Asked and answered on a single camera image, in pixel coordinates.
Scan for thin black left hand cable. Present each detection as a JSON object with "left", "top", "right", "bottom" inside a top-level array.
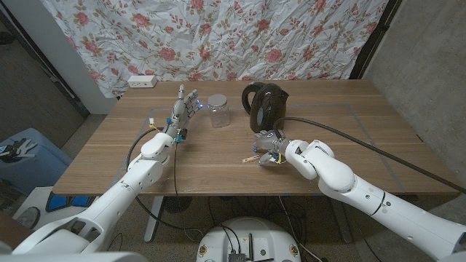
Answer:
[{"left": 173, "top": 140, "right": 181, "bottom": 197}]

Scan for floral backdrop sheet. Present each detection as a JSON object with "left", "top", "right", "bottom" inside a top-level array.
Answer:
[{"left": 39, "top": 0, "right": 390, "bottom": 98}]

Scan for blue storage bin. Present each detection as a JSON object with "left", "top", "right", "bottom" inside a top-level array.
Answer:
[{"left": 0, "top": 127, "right": 73, "bottom": 196}]

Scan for black round fan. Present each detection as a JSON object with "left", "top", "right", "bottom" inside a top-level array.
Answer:
[{"left": 162, "top": 196, "right": 193, "bottom": 214}]

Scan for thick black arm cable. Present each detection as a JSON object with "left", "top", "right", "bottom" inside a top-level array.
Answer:
[
  {"left": 272, "top": 116, "right": 466, "bottom": 195},
  {"left": 126, "top": 127, "right": 205, "bottom": 237}
]

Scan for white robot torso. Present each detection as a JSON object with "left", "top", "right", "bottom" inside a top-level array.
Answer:
[{"left": 0, "top": 250, "right": 149, "bottom": 262}]

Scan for grey table leg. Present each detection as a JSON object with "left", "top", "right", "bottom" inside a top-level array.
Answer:
[{"left": 327, "top": 195, "right": 353, "bottom": 244}]

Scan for black electric kettle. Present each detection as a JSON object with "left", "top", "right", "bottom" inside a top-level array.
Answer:
[{"left": 241, "top": 82, "right": 290, "bottom": 134}]

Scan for white board with blue patches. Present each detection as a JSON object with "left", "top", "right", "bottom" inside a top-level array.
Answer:
[{"left": 14, "top": 186, "right": 99, "bottom": 221}]

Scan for white table leg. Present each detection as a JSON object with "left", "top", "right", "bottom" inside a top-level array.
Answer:
[{"left": 143, "top": 195, "right": 165, "bottom": 243}]

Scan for white power strip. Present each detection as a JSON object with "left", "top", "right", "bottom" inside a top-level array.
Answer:
[{"left": 127, "top": 74, "right": 158, "bottom": 89}]

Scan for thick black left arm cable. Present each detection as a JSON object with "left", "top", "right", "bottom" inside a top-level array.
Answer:
[{"left": 126, "top": 127, "right": 205, "bottom": 237}]

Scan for white robot mobile base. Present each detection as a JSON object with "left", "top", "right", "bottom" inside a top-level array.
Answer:
[{"left": 196, "top": 217, "right": 302, "bottom": 262}]

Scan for black and white gloves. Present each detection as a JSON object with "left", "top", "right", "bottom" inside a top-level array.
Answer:
[{"left": 0, "top": 138, "right": 38, "bottom": 164}]

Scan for clear jar with metal lid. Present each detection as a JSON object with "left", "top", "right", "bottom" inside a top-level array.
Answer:
[{"left": 207, "top": 94, "right": 231, "bottom": 129}]

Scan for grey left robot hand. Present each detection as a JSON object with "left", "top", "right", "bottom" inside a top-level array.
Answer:
[{"left": 162, "top": 84, "right": 204, "bottom": 143}]

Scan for black backdrop stand pole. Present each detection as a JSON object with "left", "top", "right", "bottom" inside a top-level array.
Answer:
[{"left": 349, "top": 0, "right": 403, "bottom": 80}]

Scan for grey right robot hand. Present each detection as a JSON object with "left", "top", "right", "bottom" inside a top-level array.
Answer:
[{"left": 252, "top": 129, "right": 292, "bottom": 167}]

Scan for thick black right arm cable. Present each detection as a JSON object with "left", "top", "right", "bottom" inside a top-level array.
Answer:
[{"left": 272, "top": 116, "right": 466, "bottom": 195}]

